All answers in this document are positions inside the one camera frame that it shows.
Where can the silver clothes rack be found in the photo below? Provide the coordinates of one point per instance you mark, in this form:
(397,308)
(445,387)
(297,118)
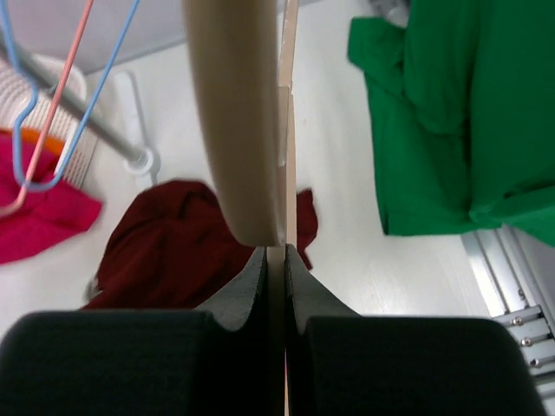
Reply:
(118,124)

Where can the white perforated plastic basket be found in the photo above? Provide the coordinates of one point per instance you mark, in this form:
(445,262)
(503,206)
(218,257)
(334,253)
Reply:
(15,96)

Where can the pink wire hanger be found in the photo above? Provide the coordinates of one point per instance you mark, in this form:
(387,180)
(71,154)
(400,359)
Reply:
(17,203)

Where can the green t shirt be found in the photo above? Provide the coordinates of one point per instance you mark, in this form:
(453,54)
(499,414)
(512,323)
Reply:
(461,104)

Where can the aluminium side rail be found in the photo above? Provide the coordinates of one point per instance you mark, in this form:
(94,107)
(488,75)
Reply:
(515,273)

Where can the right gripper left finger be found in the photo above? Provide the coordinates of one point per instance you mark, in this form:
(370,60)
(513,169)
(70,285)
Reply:
(203,361)

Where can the pink t shirt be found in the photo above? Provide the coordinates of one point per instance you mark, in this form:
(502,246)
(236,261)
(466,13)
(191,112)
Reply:
(45,219)

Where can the blue wire hanger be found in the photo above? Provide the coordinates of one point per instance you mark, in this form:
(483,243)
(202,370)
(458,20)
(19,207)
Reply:
(27,149)

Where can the orange t shirt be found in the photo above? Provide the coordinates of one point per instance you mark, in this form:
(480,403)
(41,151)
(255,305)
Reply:
(51,143)

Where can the maroon t shirt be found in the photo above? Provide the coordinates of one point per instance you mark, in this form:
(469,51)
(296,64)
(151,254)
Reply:
(172,249)

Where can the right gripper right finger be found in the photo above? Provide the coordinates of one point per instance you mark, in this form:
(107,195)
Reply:
(342,363)

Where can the beige wooden hanger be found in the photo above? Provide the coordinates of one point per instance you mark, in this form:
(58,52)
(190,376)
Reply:
(242,58)

